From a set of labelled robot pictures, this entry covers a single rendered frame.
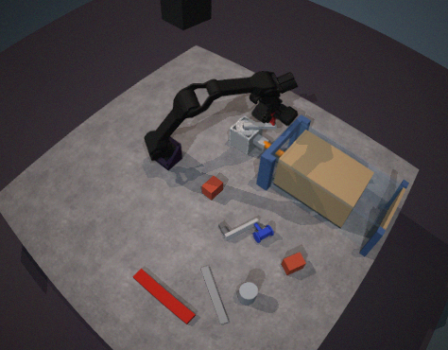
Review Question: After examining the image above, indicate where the reddish-brown box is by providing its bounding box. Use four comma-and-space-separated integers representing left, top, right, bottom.
282, 252, 306, 275
201, 176, 223, 200

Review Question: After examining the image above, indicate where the red flat bar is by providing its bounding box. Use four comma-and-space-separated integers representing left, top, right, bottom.
133, 269, 196, 324

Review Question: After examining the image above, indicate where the l-shaped crank handle with blue knob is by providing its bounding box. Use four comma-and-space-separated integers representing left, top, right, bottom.
218, 218, 274, 243

